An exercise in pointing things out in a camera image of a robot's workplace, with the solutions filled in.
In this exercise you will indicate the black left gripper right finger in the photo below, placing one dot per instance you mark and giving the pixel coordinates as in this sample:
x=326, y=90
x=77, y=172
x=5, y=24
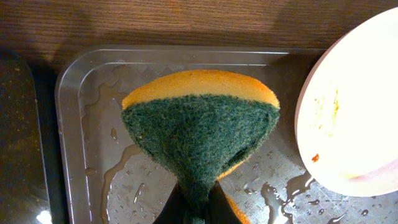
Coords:
x=217, y=209

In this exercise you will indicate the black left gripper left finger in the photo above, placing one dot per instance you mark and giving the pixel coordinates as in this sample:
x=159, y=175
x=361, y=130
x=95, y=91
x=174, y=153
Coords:
x=176, y=209

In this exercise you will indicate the green and yellow sponge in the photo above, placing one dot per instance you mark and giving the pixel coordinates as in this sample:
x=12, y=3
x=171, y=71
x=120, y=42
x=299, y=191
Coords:
x=200, y=125

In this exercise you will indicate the white plate top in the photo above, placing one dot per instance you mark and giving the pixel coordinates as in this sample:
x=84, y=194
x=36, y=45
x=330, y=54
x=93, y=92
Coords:
x=346, y=114

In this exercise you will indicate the brown large tray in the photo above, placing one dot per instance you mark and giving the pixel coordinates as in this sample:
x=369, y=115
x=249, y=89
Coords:
x=109, y=180

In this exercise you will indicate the black small tray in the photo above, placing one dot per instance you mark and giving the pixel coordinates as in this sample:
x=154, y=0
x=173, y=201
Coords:
x=32, y=182

